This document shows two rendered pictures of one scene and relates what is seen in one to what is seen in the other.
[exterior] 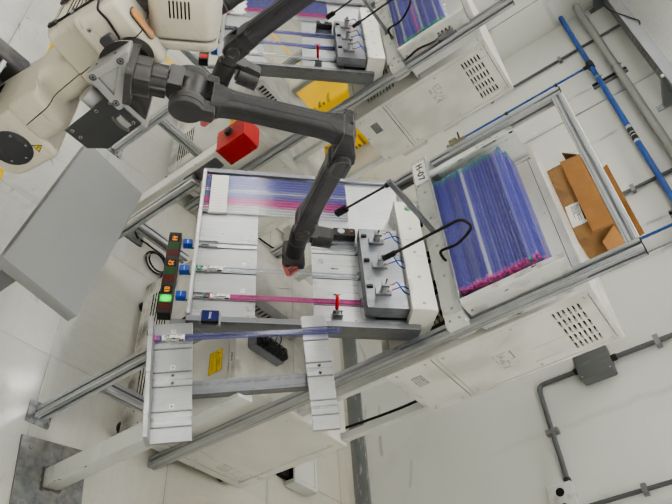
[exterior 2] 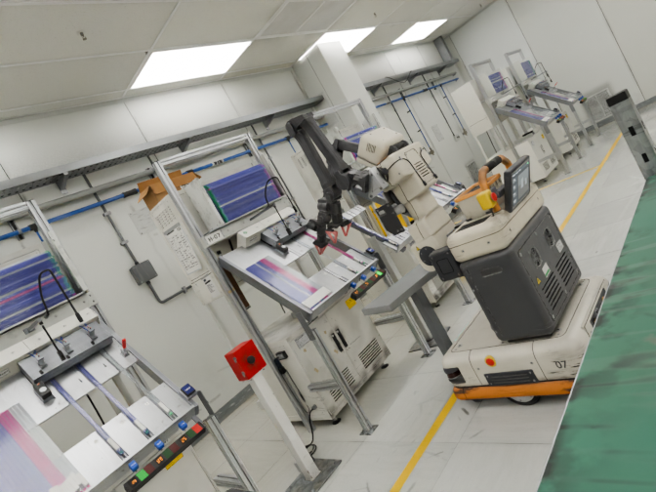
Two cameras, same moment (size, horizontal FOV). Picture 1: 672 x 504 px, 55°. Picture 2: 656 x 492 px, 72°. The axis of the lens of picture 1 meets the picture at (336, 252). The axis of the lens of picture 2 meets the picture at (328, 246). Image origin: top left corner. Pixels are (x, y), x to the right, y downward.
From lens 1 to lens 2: 3.56 m
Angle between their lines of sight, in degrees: 91
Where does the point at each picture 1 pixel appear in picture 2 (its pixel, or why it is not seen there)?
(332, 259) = (295, 248)
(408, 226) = (256, 227)
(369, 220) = (257, 252)
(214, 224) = (333, 286)
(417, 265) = (274, 218)
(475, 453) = (203, 331)
